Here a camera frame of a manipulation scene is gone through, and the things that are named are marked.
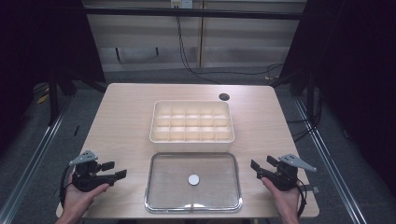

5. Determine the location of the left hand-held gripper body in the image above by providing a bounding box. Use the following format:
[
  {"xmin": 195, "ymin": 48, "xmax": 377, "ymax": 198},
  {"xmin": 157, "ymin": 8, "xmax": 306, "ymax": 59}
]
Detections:
[{"xmin": 68, "ymin": 149, "xmax": 111, "ymax": 192}]

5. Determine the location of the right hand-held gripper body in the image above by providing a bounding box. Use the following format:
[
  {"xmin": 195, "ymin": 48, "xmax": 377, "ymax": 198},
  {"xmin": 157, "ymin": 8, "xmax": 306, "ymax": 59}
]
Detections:
[{"xmin": 263, "ymin": 153, "xmax": 318, "ymax": 192}]

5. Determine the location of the person's left hand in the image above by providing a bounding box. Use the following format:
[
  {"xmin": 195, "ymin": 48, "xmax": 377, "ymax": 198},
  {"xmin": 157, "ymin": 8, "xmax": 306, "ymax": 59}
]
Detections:
[{"xmin": 63, "ymin": 174, "xmax": 111, "ymax": 219}]

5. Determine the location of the person's right hand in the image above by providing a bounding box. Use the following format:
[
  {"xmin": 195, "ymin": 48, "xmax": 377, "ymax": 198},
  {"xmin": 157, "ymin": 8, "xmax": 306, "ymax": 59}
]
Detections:
[{"xmin": 260, "ymin": 176, "xmax": 302, "ymax": 219}]

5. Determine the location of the clear plastic tray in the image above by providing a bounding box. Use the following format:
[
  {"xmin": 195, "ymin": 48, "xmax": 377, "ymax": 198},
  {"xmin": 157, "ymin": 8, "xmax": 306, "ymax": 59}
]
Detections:
[{"xmin": 143, "ymin": 151, "xmax": 244, "ymax": 215}]

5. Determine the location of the white round disc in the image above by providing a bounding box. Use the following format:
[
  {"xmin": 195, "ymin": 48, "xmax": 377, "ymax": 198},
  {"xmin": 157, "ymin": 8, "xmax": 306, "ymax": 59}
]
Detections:
[{"xmin": 187, "ymin": 174, "xmax": 201, "ymax": 187}]

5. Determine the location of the black metal stand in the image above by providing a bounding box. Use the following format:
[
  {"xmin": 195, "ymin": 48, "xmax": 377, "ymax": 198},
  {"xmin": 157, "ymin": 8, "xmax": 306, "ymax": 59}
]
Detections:
[
  {"xmin": 46, "ymin": 66, "xmax": 108, "ymax": 127},
  {"xmin": 269, "ymin": 69, "xmax": 317, "ymax": 119}
]

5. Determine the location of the white compartment organizer box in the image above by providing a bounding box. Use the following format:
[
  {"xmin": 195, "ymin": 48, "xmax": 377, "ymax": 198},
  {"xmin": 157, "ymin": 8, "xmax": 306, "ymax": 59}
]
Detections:
[{"xmin": 148, "ymin": 99, "xmax": 235, "ymax": 154}]

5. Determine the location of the black curtain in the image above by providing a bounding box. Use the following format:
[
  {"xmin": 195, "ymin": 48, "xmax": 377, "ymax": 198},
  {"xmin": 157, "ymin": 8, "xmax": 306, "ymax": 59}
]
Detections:
[
  {"xmin": 279, "ymin": 0, "xmax": 396, "ymax": 194},
  {"xmin": 0, "ymin": 0, "xmax": 106, "ymax": 157}
]

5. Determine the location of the black horizontal bar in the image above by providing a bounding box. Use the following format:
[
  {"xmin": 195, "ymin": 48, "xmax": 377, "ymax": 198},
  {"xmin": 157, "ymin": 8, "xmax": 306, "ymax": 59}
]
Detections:
[{"xmin": 83, "ymin": 7, "xmax": 308, "ymax": 21}]

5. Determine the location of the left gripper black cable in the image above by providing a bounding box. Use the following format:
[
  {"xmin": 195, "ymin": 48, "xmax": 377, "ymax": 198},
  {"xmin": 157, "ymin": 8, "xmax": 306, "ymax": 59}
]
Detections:
[{"xmin": 58, "ymin": 165, "xmax": 75, "ymax": 208}]

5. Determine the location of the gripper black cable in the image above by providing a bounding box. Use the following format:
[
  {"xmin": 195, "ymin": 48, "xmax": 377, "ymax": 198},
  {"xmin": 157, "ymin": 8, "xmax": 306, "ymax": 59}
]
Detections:
[
  {"xmin": 58, "ymin": 165, "xmax": 75, "ymax": 208},
  {"xmin": 294, "ymin": 179, "xmax": 308, "ymax": 219}
]

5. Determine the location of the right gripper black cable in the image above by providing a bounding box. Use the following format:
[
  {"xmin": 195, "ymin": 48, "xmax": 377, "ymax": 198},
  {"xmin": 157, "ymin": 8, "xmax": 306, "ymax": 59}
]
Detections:
[{"xmin": 294, "ymin": 179, "xmax": 308, "ymax": 219}]

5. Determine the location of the grey strap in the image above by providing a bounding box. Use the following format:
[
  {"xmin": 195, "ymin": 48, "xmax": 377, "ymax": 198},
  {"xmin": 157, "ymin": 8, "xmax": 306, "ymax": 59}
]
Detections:
[{"xmin": 299, "ymin": 184, "xmax": 320, "ymax": 195}]

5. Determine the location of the aluminium floor rail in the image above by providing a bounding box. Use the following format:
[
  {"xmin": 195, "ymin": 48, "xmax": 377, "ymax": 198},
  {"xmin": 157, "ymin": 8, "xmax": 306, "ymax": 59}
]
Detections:
[
  {"xmin": 0, "ymin": 105, "xmax": 71, "ymax": 224},
  {"xmin": 293, "ymin": 98, "xmax": 372, "ymax": 224}
]

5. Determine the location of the bundle of black cables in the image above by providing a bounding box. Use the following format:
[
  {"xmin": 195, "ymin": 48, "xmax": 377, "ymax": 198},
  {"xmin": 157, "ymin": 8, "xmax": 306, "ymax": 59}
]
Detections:
[{"xmin": 285, "ymin": 88, "xmax": 325, "ymax": 144}]

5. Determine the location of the black floor cable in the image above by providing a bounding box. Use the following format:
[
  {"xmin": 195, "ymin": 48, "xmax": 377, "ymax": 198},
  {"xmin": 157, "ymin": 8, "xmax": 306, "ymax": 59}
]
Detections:
[{"xmin": 194, "ymin": 63, "xmax": 285, "ymax": 80}]

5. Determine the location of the black wall cable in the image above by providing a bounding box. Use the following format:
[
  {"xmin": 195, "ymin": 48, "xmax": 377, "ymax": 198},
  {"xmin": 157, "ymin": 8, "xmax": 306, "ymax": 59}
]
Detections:
[{"xmin": 175, "ymin": 15, "xmax": 220, "ymax": 86}]

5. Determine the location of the white wall socket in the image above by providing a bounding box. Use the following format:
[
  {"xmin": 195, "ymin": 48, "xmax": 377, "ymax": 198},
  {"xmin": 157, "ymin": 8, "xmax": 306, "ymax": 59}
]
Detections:
[{"xmin": 170, "ymin": 0, "xmax": 194, "ymax": 9}]

